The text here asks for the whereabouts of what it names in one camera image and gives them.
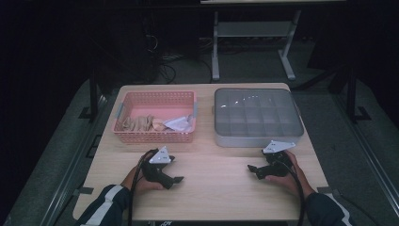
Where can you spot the white compartment storage box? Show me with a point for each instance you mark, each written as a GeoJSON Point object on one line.
{"type": "Point", "coordinates": [251, 142]}

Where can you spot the pink plastic basket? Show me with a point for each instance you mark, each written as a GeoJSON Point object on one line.
{"type": "Point", "coordinates": [156, 138]}

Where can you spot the person's left hand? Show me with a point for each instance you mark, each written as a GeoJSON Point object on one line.
{"type": "Point", "coordinates": [141, 185]}

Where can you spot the grey tape strip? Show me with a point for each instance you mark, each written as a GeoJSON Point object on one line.
{"type": "Point", "coordinates": [84, 190]}
{"type": "Point", "coordinates": [326, 190]}

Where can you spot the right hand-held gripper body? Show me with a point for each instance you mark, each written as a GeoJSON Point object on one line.
{"type": "Point", "coordinates": [276, 166]}

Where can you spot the aluminium floor rail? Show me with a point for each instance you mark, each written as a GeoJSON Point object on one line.
{"type": "Point", "coordinates": [72, 166]}
{"type": "Point", "coordinates": [370, 157]}

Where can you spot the white sock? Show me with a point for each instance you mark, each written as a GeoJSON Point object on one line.
{"type": "Point", "coordinates": [185, 121]}
{"type": "Point", "coordinates": [178, 127]}

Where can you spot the clear plastic box lid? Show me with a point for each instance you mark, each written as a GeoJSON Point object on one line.
{"type": "Point", "coordinates": [257, 109]}

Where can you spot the person's right hand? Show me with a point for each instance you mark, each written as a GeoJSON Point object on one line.
{"type": "Point", "coordinates": [296, 182]}

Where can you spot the sheer tan stocking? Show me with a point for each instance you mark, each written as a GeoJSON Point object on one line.
{"type": "Point", "coordinates": [138, 123]}

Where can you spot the black metal stand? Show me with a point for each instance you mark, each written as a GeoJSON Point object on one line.
{"type": "Point", "coordinates": [93, 94]}
{"type": "Point", "coordinates": [352, 94]}

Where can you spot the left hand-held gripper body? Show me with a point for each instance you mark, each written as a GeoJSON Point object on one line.
{"type": "Point", "coordinates": [156, 171]}

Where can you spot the white metal desk frame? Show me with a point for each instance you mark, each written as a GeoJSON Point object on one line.
{"type": "Point", "coordinates": [251, 29]}

